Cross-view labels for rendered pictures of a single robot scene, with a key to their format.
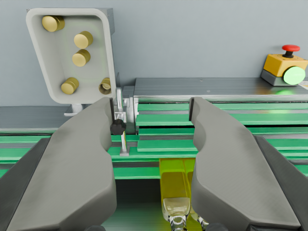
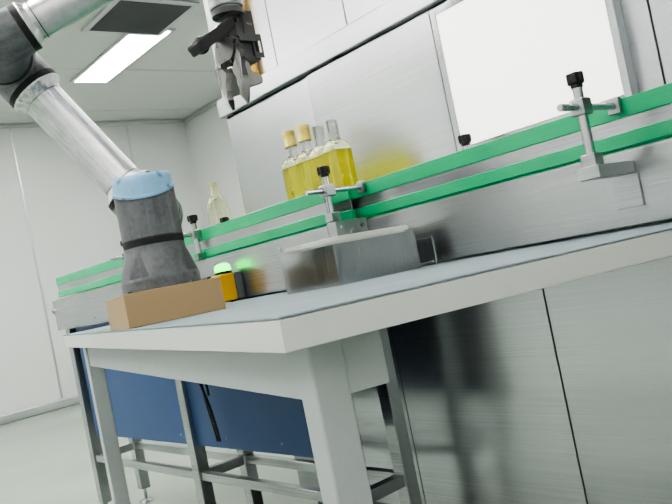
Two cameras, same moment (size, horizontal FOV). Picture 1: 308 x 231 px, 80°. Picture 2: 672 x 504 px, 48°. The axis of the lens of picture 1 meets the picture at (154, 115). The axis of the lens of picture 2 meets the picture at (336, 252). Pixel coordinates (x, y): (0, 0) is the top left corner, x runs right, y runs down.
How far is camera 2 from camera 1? 1.67 m
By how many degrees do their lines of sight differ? 70
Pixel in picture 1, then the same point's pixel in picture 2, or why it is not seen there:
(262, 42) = not seen: hidden behind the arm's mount
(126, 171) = not seen: hidden behind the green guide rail
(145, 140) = (345, 202)
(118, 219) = (411, 150)
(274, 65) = (227, 282)
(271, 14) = not seen: hidden behind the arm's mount
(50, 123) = (434, 213)
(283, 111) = (246, 231)
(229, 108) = (273, 228)
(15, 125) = (467, 201)
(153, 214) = (387, 164)
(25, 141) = (450, 181)
